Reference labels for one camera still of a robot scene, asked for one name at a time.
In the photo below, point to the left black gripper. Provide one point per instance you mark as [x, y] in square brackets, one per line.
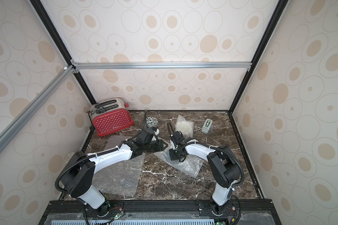
[160, 145]

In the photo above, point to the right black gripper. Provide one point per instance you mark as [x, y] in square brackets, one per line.
[172, 135]

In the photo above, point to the bubble wrap sheet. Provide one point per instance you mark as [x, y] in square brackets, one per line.
[190, 166]
[184, 126]
[120, 179]

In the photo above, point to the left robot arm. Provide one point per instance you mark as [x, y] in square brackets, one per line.
[76, 177]

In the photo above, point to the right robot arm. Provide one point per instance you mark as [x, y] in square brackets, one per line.
[225, 167]

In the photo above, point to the black white patterned bowl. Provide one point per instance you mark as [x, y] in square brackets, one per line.
[151, 122]

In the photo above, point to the red silver toaster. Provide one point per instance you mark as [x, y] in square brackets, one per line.
[110, 116]

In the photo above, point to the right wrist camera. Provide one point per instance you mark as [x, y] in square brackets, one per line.
[172, 145]

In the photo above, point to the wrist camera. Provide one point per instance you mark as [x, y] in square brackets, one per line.
[156, 130]
[172, 145]

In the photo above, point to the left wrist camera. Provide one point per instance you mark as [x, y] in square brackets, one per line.
[156, 130]

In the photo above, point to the horizontal aluminium rail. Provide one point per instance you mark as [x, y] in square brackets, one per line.
[162, 65]

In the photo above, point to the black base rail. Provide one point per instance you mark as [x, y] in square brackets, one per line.
[163, 212]

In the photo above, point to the left diagonal aluminium rail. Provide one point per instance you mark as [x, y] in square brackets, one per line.
[7, 135]

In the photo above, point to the black right frame post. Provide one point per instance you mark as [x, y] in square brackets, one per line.
[273, 22]

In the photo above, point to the black frame post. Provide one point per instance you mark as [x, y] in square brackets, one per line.
[50, 27]
[273, 22]

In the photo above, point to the black left frame post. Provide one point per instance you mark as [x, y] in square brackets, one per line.
[50, 27]

